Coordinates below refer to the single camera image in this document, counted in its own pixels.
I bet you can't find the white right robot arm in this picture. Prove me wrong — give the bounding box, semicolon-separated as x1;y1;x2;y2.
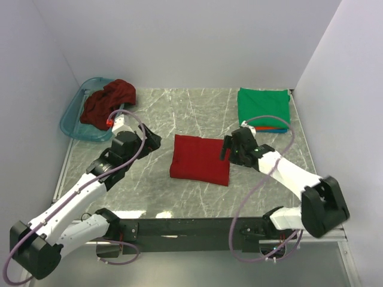
220;127;350;239

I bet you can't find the orange folded t shirt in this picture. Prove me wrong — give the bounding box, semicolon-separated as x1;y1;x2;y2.
255;126;285;132

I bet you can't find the bright red t shirt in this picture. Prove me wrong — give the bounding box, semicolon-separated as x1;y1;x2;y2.
169;135;230;187

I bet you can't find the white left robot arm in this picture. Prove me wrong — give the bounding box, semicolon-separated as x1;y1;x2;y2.
10;124;162;279

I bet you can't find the dark red t shirt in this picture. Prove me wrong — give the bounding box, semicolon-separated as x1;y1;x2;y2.
80;79;136;131

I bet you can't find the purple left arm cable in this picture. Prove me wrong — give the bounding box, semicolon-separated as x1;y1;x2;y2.
3;109;147;285

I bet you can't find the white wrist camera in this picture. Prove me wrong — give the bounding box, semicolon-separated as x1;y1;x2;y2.
241;120;257;136
111;115;133;136

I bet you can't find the blue transparent plastic bin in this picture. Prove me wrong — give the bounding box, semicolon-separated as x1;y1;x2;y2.
60;77;114;142

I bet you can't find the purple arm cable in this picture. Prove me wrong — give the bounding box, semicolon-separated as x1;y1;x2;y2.
229;115;303;264
3;109;147;285

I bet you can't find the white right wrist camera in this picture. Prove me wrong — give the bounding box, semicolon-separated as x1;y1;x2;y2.
241;120;257;136

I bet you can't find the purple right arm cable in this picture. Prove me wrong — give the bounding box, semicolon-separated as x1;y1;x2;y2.
229;115;303;264

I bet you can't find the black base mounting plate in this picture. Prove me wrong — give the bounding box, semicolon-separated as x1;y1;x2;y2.
83;217;299;258

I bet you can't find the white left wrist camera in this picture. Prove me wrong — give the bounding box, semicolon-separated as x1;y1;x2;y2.
111;115;133;136

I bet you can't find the green folded t shirt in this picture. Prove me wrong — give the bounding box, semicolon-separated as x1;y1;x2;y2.
237;88;291;129

